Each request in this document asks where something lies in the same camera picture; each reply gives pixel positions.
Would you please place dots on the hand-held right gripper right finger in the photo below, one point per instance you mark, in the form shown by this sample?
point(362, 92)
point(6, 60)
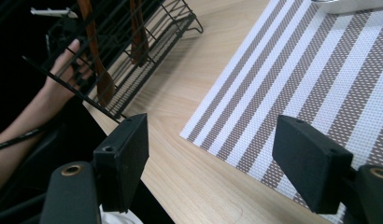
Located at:
point(311, 165)

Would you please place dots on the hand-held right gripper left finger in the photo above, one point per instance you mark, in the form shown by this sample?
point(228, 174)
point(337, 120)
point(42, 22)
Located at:
point(122, 168)

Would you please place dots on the long brown wooden spoon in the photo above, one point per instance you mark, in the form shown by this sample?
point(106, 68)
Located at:
point(101, 77)

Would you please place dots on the brown white striped placemat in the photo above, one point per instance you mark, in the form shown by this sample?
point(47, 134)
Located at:
point(298, 87)

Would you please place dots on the short brown wooden utensil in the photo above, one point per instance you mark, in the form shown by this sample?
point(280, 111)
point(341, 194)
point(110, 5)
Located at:
point(139, 40)

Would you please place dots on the white dish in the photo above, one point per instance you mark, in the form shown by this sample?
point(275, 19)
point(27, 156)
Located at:
point(351, 5)

